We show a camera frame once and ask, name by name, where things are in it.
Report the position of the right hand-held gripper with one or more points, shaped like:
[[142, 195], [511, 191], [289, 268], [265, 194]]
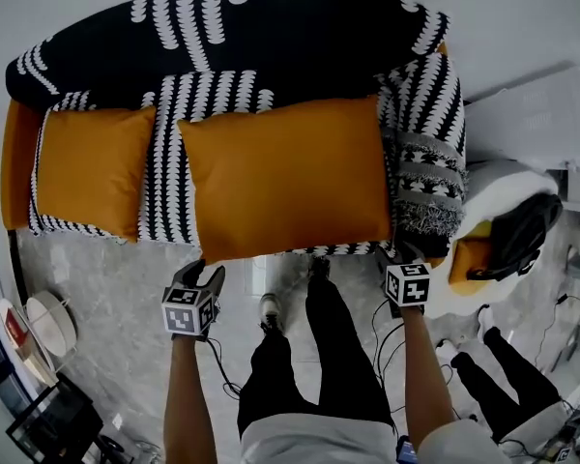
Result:
[[408, 285]]

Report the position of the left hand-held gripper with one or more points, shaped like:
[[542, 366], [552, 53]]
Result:
[[180, 318]]

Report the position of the large orange cushion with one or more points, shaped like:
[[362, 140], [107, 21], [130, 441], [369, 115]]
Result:
[[285, 177]]

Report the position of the small orange cushion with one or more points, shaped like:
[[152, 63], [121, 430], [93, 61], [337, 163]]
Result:
[[92, 172]]

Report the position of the orange sofa with backrest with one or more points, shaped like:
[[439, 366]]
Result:
[[15, 162]]

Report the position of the person's left forearm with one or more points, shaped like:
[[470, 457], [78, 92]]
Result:
[[188, 404]]

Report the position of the person's right forearm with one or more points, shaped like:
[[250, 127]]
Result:
[[427, 380]]

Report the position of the orange chair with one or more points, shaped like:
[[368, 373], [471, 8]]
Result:
[[469, 259]]

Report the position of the person's left shoe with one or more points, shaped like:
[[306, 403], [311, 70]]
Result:
[[271, 313]]

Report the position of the person's right shoe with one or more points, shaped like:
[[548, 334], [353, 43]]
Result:
[[320, 266]]

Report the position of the grey patterned fringed blanket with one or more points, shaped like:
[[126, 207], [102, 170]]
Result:
[[427, 196]]

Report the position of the person's black trousers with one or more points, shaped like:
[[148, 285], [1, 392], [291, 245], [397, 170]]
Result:
[[343, 356]]

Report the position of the black backpack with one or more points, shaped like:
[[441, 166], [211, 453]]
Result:
[[517, 235]]

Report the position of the white fluffy throw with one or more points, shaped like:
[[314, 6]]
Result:
[[502, 186]]

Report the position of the round white side table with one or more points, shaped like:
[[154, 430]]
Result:
[[53, 322]]

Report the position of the person's grey shirt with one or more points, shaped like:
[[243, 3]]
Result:
[[319, 443]]

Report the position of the white appliance box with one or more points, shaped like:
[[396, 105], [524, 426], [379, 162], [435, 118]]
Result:
[[531, 114]]

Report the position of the black white patterned sofa cover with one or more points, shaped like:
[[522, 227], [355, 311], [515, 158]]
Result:
[[270, 41]]

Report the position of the black metal frame stand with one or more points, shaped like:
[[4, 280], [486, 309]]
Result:
[[53, 423]]

